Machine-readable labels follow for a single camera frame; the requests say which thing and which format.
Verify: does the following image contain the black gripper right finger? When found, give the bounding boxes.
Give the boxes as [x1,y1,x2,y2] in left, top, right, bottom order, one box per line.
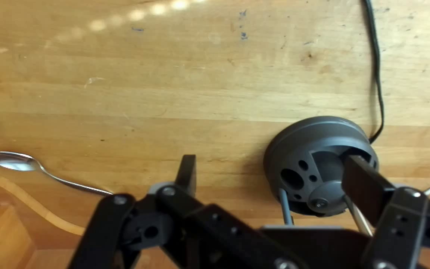
[340,154,430,269]

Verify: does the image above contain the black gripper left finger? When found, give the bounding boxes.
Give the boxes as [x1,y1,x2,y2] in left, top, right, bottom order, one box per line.
[67,154,308,269]

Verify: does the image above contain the black gooseneck desk lamp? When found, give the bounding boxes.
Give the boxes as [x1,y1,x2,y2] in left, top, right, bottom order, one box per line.
[262,115,430,239]

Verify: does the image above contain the wooden roll-top desk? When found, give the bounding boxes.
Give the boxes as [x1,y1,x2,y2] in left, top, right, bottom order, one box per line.
[0,0,430,269]

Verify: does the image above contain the silver metal spoon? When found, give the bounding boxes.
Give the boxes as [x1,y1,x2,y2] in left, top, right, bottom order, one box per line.
[0,150,114,198]

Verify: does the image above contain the black lamp power cable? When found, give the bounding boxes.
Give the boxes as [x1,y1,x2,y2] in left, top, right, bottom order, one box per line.
[362,0,386,145]

